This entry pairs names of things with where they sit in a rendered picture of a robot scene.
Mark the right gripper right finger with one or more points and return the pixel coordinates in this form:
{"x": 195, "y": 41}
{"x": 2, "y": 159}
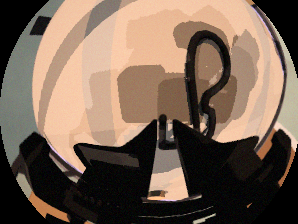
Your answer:
{"x": 202, "y": 157}

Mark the black rope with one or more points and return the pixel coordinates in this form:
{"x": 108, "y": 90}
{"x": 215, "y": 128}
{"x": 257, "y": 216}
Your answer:
{"x": 190, "y": 74}

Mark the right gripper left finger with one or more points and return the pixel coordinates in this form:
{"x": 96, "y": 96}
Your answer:
{"x": 134, "y": 159}

